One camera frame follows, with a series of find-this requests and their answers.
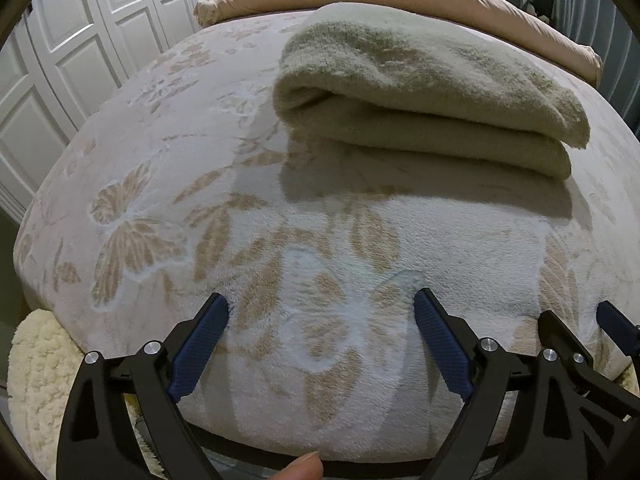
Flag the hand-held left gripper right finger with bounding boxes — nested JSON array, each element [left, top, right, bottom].
[[413, 287, 583, 480]]

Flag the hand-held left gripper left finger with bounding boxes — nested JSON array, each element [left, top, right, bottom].
[[56, 292, 231, 480]]

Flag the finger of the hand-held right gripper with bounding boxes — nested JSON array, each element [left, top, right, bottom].
[[596, 301, 640, 361], [538, 310, 640, 466]]

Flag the beige towel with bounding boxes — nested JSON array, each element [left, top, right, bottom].
[[272, 2, 592, 181]]

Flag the person's left hand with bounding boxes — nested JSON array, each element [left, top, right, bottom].
[[272, 451, 325, 480]]

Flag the pink floral blanket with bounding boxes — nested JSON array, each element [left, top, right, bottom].
[[12, 10, 640, 463]]

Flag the cream fluffy rug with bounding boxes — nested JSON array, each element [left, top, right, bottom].
[[7, 309, 156, 480]]

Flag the striped teal curtain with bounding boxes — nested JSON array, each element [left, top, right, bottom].
[[550, 0, 640, 126]]

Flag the white panelled wardrobe doors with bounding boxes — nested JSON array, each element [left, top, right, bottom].
[[0, 0, 221, 221]]

